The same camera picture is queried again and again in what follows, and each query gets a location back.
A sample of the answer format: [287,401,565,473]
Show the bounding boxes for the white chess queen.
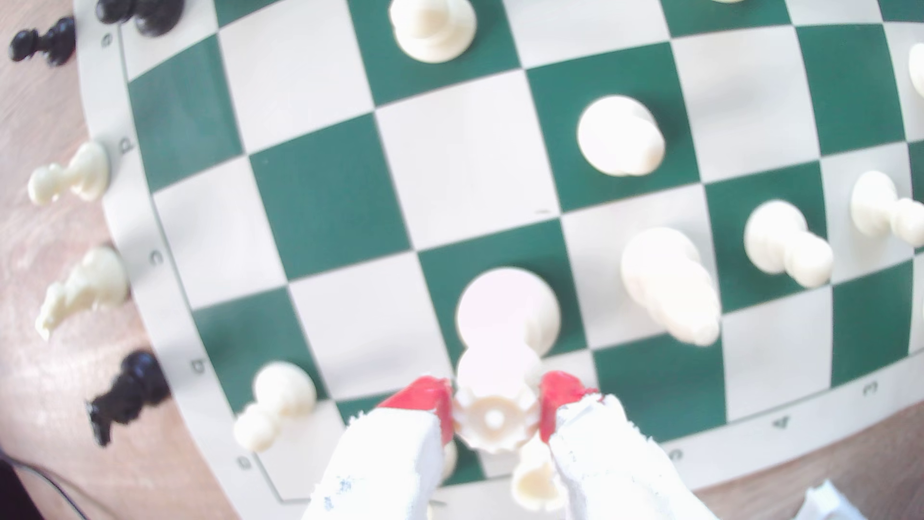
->
[453,266,563,456]

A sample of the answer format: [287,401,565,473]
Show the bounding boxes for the black chess knight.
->
[85,350,172,447]

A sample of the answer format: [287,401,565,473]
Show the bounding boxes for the white chess bishop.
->
[621,227,722,348]

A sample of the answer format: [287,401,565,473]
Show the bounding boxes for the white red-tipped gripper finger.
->
[302,376,456,520]
[539,370,717,520]

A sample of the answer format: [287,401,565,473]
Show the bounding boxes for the black power cable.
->
[0,446,91,520]

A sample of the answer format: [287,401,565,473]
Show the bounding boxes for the white chess pawn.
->
[849,170,924,248]
[232,360,319,455]
[907,42,924,101]
[576,94,667,178]
[388,0,478,65]
[744,199,834,290]
[27,141,111,206]

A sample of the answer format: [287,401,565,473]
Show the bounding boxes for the white chess rook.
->
[510,432,570,514]

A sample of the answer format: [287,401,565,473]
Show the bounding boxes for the green and white chess mat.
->
[72,0,924,520]

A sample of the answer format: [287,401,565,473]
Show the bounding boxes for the white chess knight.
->
[35,247,131,342]

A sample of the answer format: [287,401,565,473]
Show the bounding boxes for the black chess pawn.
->
[95,0,186,38]
[9,16,77,67]

